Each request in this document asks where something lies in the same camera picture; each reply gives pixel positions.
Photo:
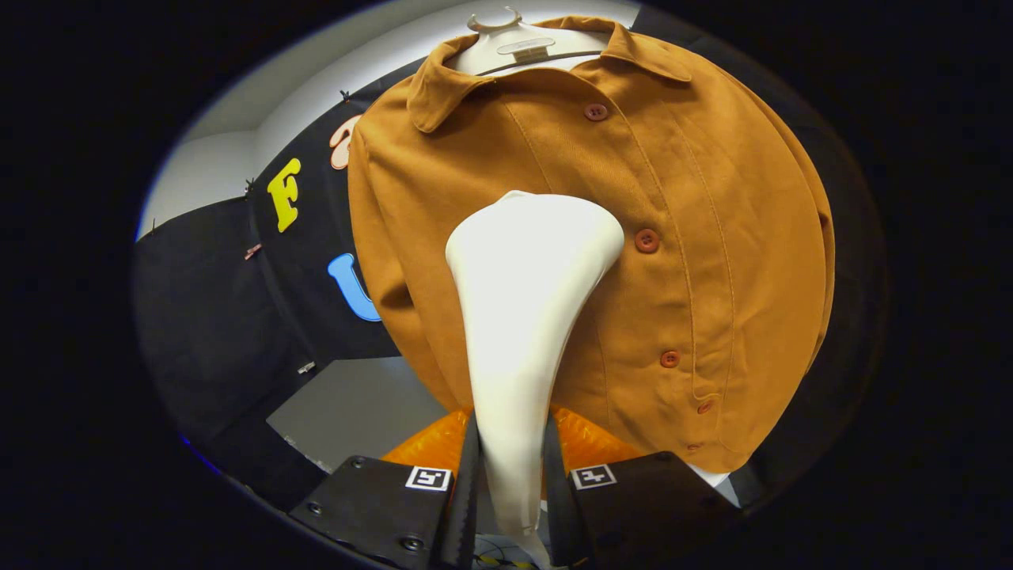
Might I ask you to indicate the grey cabinet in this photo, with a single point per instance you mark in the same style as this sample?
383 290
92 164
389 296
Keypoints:
348 404

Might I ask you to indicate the pink clothespin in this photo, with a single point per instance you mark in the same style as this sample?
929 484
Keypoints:
252 252

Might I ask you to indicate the orange button-up shirt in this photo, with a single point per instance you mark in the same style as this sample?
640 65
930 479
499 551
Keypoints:
696 237

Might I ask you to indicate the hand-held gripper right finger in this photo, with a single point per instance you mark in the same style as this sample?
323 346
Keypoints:
556 507

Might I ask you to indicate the white garment steamer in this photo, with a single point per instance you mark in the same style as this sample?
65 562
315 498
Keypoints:
522 317

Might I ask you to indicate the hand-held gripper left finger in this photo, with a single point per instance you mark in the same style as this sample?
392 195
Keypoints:
463 514

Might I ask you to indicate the white clothes hanger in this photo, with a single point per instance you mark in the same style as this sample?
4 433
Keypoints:
514 47

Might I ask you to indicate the black backdrop cloth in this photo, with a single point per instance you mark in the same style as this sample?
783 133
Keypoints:
214 317

